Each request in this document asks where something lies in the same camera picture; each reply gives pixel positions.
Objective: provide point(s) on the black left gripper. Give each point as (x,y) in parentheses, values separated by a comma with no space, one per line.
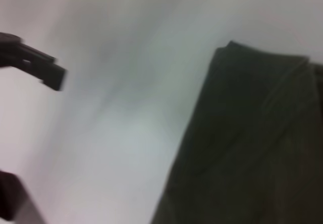
(10,50)

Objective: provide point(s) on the dark green FREE t-shirt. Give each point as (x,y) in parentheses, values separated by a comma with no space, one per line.
(252,145)

